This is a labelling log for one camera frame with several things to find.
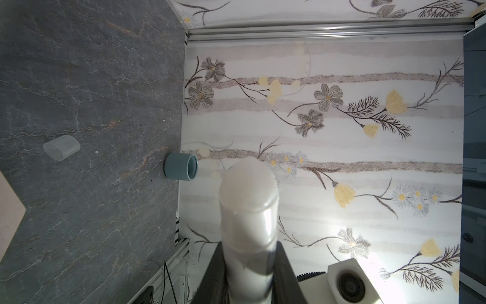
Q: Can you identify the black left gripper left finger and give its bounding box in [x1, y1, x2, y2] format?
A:
[192, 242, 230, 304]

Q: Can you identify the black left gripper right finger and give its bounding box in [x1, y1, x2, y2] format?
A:
[272, 241, 307, 304]

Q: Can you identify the white glue stick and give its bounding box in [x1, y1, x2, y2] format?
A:
[219, 157, 279, 303]

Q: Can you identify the clear glue stick cap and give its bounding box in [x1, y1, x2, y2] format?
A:
[43, 135, 80, 161]

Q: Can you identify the pink paper envelope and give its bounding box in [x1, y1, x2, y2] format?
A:
[0, 173, 26, 260]

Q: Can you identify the teal ceramic cup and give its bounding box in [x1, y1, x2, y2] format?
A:
[164, 153, 199, 181]

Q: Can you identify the aluminium mounting rail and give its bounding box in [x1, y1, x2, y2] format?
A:
[128, 239, 190, 304]

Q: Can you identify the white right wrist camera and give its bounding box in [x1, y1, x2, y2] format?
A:
[297, 258, 383, 304]

